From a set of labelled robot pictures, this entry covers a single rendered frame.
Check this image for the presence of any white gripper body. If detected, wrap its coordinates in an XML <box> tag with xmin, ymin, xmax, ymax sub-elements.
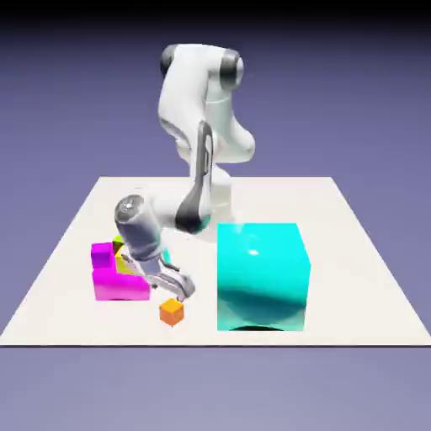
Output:
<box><xmin>146</xmin><ymin>266</ymin><xmax>197</xmax><ymax>300</ymax></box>

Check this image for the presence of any large cyan box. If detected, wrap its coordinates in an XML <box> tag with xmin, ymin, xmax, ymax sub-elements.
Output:
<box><xmin>215</xmin><ymin>221</ymin><xmax>311</xmax><ymax>333</ymax></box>

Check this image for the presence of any large yellow box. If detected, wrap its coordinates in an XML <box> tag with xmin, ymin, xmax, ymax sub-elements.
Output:
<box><xmin>114</xmin><ymin>249</ymin><xmax>140</xmax><ymax>276</ymax></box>

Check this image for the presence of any small purple cube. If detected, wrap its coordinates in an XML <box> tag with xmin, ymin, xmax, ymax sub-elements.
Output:
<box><xmin>90</xmin><ymin>242</ymin><xmax>118</xmax><ymax>270</ymax></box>

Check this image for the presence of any large magenta box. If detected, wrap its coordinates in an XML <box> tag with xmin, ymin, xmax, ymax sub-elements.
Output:
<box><xmin>92</xmin><ymin>266</ymin><xmax>152</xmax><ymax>302</ymax></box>

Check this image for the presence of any small orange cube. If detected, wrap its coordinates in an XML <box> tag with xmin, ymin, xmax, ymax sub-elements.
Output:
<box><xmin>158</xmin><ymin>297</ymin><xmax>185</xmax><ymax>328</ymax></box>

